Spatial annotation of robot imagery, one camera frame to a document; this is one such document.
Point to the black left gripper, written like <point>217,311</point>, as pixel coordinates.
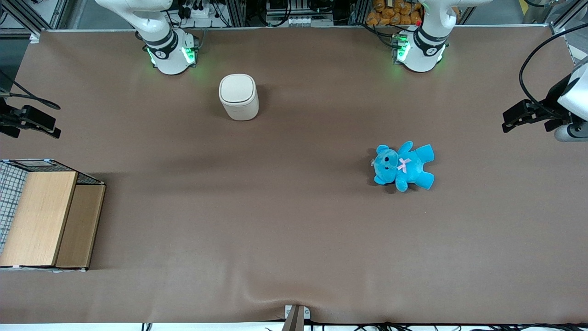
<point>552,109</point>

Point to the white lidded trash can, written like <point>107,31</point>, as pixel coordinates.
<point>239,97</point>

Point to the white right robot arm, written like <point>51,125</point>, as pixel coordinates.
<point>161,42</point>

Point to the brown table cover mat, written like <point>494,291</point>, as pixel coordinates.
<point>294,230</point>

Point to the white power strip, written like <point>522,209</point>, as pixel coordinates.
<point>298,20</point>

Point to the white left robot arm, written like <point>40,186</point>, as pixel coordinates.
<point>425,46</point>

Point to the wooden panel cabinet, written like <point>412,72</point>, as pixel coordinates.
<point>43,218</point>

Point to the blue teddy bear plush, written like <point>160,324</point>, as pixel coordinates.
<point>403,165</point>

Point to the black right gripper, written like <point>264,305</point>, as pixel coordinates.
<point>5,120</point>

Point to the orange plush toy pile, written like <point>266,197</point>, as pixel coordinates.
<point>396,13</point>

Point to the metal table clamp bracket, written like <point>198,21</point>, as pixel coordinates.
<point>296,317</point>

